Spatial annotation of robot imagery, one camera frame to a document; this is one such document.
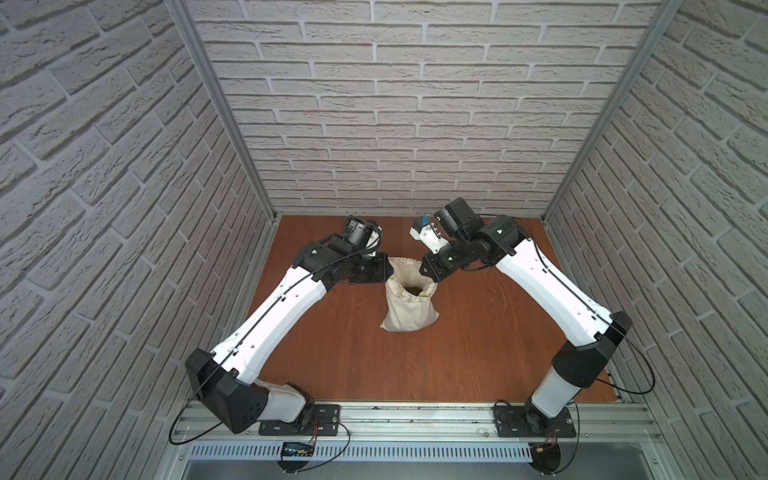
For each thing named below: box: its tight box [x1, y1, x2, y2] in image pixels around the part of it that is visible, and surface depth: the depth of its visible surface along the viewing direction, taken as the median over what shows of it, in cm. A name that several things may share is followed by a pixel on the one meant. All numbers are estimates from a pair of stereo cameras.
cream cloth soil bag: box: [379, 257, 440, 332], surface depth 81 cm
